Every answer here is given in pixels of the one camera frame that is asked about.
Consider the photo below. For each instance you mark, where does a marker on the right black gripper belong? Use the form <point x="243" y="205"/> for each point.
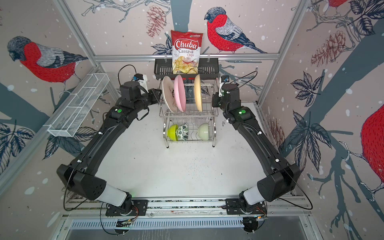
<point x="214" y="100"/>

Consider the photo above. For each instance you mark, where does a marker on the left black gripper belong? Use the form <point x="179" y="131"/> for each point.
<point x="152" y="92"/>

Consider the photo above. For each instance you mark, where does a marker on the white painted ceramic plate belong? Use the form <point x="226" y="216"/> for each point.
<point x="168" y="93"/>

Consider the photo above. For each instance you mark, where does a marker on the pink plate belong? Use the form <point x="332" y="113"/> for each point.
<point x="180" y="93"/>

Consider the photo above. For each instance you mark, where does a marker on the yellow plate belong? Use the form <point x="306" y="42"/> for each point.
<point x="198" y="93"/>

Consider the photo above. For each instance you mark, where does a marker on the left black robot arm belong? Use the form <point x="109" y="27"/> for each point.
<point x="79" y="176"/>

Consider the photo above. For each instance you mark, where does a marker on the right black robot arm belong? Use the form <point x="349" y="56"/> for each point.
<point x="281" y="176"/>

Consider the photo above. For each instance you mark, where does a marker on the steel two-tier dish rack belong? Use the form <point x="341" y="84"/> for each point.
<point x="192" y="116"/>

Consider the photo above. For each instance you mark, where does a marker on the pale green bowl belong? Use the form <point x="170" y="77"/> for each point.
<point x="204" y="132"/>

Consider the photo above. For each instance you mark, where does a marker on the lime green bowl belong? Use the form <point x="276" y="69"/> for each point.
<point x="173" y="133"/>

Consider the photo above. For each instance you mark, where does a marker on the leaf pattern bowl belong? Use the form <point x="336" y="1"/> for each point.
<point x="183" y="132"/>

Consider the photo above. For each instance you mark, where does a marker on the red Chuba chips bag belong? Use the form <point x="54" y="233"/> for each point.
<point x="186" y="51"/>

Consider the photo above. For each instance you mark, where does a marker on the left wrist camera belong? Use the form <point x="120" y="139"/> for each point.
<point x="142" y="80"/>

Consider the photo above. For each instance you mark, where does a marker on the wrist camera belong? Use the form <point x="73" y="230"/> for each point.
<point x="142" y="80"/>
<point x="223" y="80"/>

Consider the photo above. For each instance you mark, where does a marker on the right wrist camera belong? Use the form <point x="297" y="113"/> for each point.
<point x="223" y="80"/>

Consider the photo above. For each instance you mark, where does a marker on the black wall basket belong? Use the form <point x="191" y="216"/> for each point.
<point x="206" y="68"/>

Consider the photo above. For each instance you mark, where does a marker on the white wire mesh shelf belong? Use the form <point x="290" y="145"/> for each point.
<point x="81" y="103"/>

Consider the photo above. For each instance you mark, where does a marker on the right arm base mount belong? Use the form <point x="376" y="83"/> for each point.
<point x="241" y="207"/>

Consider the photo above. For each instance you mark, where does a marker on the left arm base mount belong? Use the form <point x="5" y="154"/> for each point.
<point x="129" y="208"/>

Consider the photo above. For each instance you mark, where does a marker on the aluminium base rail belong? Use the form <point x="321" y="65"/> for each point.
<point x="189" y="207"/>

